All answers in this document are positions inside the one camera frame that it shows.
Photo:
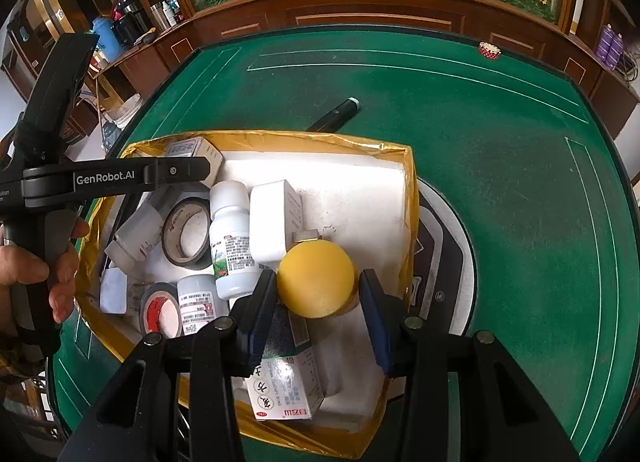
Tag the gold-edged white tray box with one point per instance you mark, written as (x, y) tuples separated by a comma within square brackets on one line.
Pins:
[(321, 210)]

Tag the white plastic bucket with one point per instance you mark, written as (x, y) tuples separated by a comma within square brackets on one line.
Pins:
[(114, 122)]

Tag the white bottle in tray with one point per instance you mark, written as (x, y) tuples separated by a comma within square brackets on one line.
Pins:
[(199, 303)]

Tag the person's left hand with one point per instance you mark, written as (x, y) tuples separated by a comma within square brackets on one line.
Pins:
[(20, 266)]

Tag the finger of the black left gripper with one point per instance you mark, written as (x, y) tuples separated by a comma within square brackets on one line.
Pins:
[(172, 171)]

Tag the long black marker pen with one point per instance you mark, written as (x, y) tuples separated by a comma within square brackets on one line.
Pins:
[(336, 118)]

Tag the wooden cabinet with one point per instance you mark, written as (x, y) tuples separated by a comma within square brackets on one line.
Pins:
[(508, 27)]

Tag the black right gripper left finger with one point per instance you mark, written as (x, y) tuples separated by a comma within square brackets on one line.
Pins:
[(229, 347)]

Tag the round table centre plate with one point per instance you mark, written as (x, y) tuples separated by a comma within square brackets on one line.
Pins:
[(444, 281)]

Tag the black tape roll white core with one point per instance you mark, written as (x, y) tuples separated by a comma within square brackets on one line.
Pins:
[(184, 237)]

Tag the small red white cap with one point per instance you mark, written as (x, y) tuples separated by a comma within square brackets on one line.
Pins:
[(489, 50)]

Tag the white charger plug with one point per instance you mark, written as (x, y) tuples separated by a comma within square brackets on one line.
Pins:
[(276, 222)]

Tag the yellow lid jar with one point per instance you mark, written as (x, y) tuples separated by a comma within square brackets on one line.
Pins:
[(317, 279)]

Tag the black tape roll red core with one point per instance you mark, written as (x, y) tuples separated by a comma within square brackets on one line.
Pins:
[(160, 311)]

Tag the purple bottles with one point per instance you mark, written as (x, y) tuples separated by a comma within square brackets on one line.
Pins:
[(610, 47)]

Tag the small white barcode box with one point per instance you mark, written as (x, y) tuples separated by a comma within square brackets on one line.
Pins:
[(198, 147)]

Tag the white adapter in tray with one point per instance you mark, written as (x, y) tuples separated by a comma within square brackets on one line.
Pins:
[(113, 298)]

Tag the white bottle green leaf label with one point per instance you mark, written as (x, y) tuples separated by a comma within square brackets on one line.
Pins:
[(236, 273)]

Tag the blue white medicine box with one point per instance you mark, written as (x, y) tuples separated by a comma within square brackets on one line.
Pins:
[(285, 386)]

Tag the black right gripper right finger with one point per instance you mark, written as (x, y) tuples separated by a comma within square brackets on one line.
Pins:
[(404, 349)]

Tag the blue thermos jug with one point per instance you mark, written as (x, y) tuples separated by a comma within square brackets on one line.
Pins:
[(108, 42)]

